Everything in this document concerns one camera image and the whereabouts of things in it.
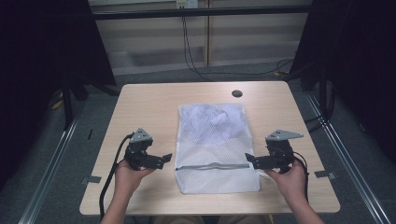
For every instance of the metal floor rail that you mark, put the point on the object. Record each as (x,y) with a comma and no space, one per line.
(351,174)
(46,177)

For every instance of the light wooden vertical post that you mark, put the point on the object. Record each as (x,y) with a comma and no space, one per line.
(207,34)

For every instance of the yellow plug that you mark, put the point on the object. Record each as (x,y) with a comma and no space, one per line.
(279,73)

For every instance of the person's right hand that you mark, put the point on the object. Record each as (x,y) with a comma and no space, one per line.
(291,183)

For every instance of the white wall outlet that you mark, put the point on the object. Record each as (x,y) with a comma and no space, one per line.
(186,3)

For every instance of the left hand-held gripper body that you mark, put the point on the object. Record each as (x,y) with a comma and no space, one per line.
(138,154)

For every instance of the black metal stand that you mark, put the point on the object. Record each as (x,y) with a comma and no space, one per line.
(323,93)
(67,105)

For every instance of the black curtain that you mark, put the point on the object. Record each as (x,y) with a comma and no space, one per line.
(46,62)
(358,62)

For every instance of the white mesh laundry bag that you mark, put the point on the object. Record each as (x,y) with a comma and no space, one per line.
(214,152)

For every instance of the grey tape piece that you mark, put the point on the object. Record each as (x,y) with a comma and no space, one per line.
(91,179)
(324,174)

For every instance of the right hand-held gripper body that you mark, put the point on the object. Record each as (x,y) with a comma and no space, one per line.
(278,154)

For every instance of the round dark table grommet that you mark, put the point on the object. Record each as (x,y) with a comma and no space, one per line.
(237,93)

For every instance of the black horizontal bar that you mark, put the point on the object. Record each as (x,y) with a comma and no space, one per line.
(199,12)

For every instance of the person's left hand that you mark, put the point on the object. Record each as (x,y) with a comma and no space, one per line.
(127,179)

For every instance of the white garment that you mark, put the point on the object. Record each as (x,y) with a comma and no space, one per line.
(214,119)

